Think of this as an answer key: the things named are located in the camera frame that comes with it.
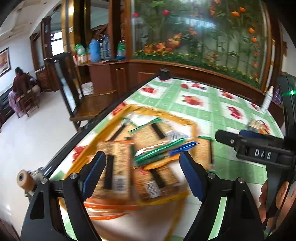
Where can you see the preserved plum clear bag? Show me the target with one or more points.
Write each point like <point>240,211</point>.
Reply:
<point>258,126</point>

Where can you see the seated person in red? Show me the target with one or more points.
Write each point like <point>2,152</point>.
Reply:
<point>25,93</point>

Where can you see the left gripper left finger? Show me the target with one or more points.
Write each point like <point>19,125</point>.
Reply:
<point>90,173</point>

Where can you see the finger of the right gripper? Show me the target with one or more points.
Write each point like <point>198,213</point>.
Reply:
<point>250,134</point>

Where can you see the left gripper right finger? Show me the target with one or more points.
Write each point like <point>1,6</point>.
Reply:
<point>195,175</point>

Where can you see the blue edged cracker pack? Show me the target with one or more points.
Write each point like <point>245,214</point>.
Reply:
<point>182,148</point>

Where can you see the yellow cheese cracker pack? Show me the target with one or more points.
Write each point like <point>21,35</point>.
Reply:
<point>167,159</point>

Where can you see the floral glass display panel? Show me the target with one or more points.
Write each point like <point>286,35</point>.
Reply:
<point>229,37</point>

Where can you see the white spray bottle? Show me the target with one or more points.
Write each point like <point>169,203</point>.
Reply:
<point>267,100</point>

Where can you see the blue thermos jug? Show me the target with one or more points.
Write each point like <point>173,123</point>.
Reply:
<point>94,48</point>

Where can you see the green snack bag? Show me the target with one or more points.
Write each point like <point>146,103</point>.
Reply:
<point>80,50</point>

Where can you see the fruit pattern tablecloth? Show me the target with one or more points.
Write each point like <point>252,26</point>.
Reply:
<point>211,109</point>

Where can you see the green edged cracker pack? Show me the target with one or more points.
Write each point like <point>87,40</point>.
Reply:
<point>204,153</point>

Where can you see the orange soda cracker pack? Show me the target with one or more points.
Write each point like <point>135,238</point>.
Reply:
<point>102,209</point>

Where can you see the black round cap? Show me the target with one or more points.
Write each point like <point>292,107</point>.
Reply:
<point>164,74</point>

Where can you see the framed wall painting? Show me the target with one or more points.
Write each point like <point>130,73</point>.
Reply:
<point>5,65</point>

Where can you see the clear water jug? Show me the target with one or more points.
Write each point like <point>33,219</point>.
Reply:
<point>106,49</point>

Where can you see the round cracker pack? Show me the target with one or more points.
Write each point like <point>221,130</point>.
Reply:
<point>158,136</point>

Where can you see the yellow edged cracker pack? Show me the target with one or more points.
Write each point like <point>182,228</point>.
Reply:
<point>158,186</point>

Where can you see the yellow white storage box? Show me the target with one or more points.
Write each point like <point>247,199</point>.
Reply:
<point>130,117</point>

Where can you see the dark green snack packet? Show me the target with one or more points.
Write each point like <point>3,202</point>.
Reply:
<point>150,160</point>

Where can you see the dark wooden chair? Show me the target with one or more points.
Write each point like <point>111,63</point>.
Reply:
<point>81,107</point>

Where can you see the person right hand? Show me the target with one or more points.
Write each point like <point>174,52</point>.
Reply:
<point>282,195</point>

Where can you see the wooden sideboard cabinet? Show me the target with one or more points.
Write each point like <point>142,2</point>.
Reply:
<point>107,76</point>

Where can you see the orange cracker stack pack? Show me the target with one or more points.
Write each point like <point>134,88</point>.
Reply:
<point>115,181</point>

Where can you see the brown tape roll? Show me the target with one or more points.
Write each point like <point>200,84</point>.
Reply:
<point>28,180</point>

